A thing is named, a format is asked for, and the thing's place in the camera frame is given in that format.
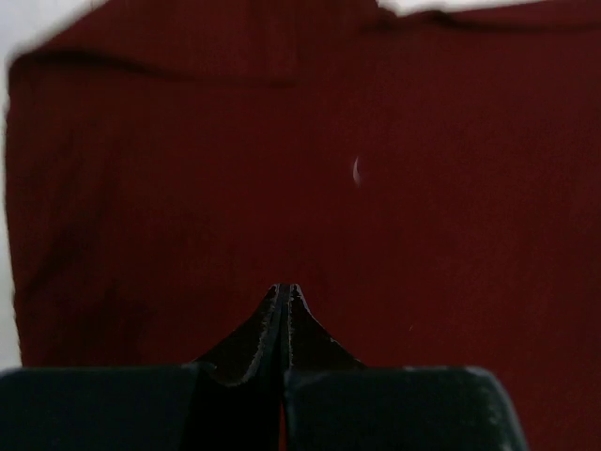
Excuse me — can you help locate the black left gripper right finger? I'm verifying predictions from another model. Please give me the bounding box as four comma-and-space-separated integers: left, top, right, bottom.
280, 284, 529, 450

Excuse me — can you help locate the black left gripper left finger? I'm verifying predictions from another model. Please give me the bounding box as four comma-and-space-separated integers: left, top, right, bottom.
1, 285, 284, 450

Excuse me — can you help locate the dark red t shirt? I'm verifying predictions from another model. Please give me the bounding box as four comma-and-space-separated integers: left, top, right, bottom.
6, 1, 600, 450

